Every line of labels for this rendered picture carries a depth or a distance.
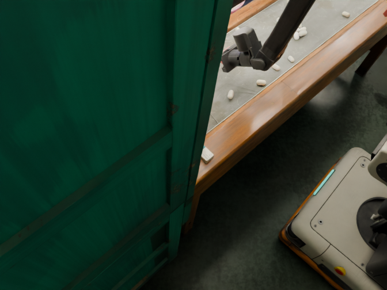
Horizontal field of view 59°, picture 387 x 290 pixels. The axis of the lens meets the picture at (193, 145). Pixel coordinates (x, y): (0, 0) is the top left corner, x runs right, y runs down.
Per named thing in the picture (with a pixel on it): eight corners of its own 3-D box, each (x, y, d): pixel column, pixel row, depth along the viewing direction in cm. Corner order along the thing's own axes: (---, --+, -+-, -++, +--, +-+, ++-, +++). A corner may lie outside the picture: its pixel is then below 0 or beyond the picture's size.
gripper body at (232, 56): (217, 56, 118) (231, 56, 112) (237, 42, 122) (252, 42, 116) (223, 73, 121) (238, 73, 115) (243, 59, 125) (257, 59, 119)
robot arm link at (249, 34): (265, 70, 105) (280, 56, 109) (253, 36, 100) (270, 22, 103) (237, 70, 115) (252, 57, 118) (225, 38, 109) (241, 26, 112)
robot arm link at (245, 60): (254, 70, 111) (265, 61, 113) (247, 51, 108) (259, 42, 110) (240, 69, 117) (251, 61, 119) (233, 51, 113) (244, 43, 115)
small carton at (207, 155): (213, 157, 112) (214, 155, 110) (205, 164, 111) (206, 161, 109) (201, 145, 114) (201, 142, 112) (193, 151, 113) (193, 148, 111)
